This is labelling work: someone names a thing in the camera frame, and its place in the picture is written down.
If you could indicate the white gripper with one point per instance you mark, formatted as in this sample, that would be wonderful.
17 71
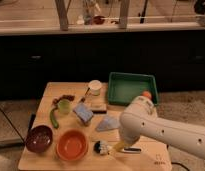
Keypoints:
128 140

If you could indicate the yellow banana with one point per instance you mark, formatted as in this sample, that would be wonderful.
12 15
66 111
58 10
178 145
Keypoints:
118 147

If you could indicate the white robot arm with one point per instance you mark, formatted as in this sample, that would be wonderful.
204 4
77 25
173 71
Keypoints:
138 119

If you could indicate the orange red bowl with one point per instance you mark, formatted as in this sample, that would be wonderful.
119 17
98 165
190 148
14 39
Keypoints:
72 145

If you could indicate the dark maroon bowl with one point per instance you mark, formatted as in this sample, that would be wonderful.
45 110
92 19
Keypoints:
39 139

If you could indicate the wooden block with black strip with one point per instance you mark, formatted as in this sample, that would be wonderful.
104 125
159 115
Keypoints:
98 108

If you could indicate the orange ball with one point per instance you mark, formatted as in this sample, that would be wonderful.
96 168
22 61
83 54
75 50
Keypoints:
147 94

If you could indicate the green plastic tray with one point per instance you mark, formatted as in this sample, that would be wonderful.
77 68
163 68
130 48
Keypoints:
124 87

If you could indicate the blue sponge block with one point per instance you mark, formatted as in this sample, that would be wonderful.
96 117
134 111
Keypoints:
83 113

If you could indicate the white paper cup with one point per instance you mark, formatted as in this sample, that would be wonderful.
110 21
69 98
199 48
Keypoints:
95 87

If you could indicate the light green cup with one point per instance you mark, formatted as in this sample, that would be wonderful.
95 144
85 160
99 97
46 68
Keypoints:
64 106

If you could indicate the green cucumber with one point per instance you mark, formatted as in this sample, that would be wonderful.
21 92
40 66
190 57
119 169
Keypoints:
53 120

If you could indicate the white handled dish brush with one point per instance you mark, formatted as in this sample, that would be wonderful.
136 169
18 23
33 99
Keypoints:
103 148

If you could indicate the wooden table frame background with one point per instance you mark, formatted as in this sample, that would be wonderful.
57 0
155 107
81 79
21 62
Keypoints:
90 17

